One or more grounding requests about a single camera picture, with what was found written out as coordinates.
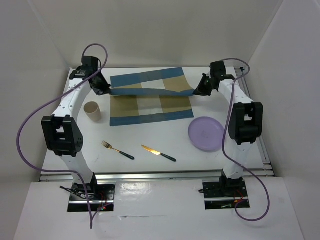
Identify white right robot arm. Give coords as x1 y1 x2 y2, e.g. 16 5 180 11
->
193 60 263 197

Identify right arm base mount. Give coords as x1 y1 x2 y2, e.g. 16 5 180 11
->
198 180 251 210

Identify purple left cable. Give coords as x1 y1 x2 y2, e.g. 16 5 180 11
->
16 43 110 230

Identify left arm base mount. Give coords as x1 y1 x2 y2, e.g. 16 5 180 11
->
59 183 116 213

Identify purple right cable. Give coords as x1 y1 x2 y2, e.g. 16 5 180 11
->
219 58 271 222

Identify gold fork green handle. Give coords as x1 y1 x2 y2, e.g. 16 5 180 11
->
101 140 135 161

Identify aluminium rail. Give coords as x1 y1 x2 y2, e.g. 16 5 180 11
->
234 66 273 170
39 169 275 183

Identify purple cable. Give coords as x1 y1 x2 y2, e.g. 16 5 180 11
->
16 43 110 230
219 58 271 222

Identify blue beige white placemat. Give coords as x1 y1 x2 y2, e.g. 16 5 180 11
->
109 67 194 127

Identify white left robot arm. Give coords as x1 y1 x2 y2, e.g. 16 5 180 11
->
41 56 111 200

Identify purple plate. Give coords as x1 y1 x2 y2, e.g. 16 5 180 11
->
188 116 225 153

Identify beige cup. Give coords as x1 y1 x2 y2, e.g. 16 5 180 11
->
83 101 102 122

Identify aluminium front rail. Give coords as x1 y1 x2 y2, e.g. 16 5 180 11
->
39 169 275 183

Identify aluminium right rail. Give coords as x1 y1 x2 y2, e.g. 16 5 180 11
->
234 66 273 170

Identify gold knife green handle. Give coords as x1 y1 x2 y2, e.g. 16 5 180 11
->
141 144 177 162

